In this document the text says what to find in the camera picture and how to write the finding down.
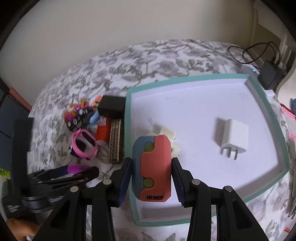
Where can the black charger adapter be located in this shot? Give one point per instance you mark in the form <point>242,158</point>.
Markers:
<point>268,74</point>

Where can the pink watch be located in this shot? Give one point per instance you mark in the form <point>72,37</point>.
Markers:
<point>86,139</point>

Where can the orange tube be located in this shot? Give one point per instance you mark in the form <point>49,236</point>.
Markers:
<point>103,133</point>

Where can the white power bank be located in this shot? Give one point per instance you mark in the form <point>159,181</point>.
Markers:
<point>247,69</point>

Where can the pink trimmed basket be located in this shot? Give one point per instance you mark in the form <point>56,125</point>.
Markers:
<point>291,122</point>

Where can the pink toy figures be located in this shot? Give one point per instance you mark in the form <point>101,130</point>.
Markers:
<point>76,115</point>

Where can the salmon and blue plastic case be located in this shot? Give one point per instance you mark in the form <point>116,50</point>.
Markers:
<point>155,166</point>

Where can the teal-edged white box lid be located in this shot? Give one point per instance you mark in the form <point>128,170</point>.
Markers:
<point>196,111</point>

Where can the black adapter block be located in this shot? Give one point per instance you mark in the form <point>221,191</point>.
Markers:
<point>111,105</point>

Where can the dark cabinet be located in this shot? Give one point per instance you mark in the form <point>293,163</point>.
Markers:
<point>7,104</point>

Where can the purple stick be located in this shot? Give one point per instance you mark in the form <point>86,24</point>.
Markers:
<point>76,168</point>

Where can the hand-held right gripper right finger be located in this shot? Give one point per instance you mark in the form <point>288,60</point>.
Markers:
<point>178,183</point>

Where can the white charger plug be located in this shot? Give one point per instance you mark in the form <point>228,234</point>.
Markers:
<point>232,134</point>

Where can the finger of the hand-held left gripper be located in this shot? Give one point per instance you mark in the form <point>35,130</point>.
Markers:
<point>78,177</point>
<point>57,172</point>

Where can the blue and orange small box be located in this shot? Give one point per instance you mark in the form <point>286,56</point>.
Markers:
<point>94,118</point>

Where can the floral bed sheet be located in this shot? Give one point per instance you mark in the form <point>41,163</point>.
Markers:
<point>161,60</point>

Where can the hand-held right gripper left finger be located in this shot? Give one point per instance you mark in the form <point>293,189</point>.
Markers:
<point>123,183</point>

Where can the black and gold patterned lighter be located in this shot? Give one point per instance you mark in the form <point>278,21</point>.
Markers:
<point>115,141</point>

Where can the person's left hand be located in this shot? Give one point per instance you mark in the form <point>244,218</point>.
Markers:
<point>23,229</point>

